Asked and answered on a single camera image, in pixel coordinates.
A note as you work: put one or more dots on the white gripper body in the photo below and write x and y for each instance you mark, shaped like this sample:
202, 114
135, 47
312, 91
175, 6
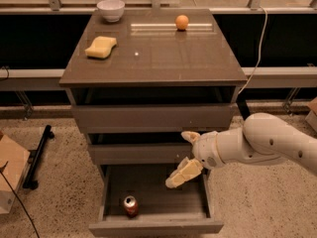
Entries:
205, 150

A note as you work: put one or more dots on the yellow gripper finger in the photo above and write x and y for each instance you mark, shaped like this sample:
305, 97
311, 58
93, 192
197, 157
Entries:
186, 170
190, 136

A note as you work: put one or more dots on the red coke can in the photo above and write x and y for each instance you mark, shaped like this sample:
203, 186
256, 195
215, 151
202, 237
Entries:
131, 206

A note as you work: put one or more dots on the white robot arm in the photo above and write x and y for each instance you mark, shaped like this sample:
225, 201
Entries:
264, 139

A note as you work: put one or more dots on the grey bottom drawer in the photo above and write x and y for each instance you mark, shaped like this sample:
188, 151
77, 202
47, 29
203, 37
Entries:
186, 210

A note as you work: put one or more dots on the grey drawer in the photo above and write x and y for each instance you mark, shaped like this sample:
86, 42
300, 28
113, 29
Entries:
152, 118
186, 210
138, 148

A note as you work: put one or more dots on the grey drawer cabinet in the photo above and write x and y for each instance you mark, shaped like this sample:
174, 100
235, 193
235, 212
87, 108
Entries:
153, 63

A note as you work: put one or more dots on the grey middle drawer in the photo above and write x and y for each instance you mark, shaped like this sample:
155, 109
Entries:
138, 148

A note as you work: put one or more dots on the grey top drawer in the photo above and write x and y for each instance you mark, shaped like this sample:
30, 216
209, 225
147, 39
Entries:
152, 118

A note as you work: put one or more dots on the orange fruit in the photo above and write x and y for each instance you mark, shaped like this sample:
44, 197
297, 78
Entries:
181, 22

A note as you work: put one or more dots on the yellow sponge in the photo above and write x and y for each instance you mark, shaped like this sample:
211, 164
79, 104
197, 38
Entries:
101, 47

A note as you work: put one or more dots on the white bowl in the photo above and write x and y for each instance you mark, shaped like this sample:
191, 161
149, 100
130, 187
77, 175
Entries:
111, 10

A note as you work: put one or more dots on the black metal bar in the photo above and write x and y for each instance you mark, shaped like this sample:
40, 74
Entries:
35, 157

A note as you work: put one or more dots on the cardboard box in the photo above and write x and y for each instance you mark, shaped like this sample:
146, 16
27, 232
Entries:
13, 160

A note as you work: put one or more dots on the grey window rail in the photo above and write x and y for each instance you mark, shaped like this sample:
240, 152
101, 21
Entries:
263, 77

